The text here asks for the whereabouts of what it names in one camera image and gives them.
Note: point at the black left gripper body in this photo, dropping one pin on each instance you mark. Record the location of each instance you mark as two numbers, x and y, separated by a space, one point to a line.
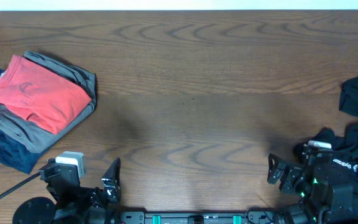
73 205

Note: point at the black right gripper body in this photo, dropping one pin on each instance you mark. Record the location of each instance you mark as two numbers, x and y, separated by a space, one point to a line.
296 182

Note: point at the red printed t-shirt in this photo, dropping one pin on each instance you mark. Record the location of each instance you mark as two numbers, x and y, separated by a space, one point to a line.
41 96

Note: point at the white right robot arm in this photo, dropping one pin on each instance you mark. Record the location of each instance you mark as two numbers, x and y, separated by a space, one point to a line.
326 194

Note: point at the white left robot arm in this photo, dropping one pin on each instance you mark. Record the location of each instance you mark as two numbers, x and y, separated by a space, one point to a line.
42 210

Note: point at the navy blue folded garment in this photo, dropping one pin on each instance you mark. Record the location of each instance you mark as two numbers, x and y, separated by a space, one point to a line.
5 152

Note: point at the grey folded trousers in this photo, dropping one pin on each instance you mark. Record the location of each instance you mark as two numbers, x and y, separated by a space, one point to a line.
78 76

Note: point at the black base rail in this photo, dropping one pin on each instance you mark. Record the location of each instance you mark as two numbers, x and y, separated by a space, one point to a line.
249 217

